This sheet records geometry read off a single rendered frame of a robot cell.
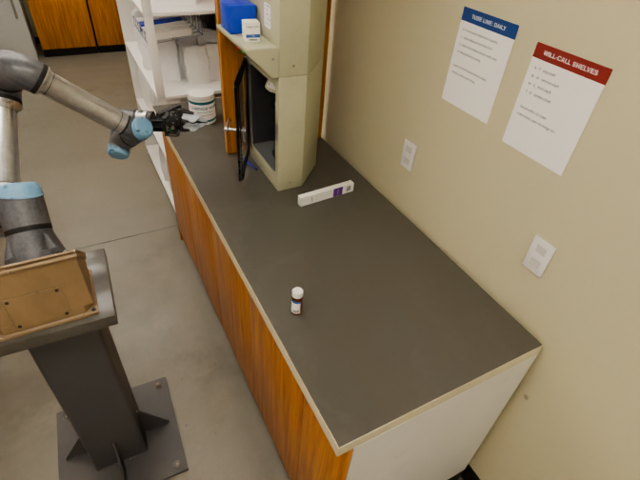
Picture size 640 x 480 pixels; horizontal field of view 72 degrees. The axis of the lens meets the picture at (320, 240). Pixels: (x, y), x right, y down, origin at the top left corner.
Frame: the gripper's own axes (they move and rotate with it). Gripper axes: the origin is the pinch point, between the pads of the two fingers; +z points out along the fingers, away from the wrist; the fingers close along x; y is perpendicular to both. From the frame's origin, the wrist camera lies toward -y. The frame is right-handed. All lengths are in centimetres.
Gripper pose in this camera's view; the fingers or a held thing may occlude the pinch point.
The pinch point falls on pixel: (204, 121)
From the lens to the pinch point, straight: 182.0
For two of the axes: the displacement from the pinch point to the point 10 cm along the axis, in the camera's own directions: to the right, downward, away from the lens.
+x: 0.7, -7.7, -6.4
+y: 0.2, 6.4, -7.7
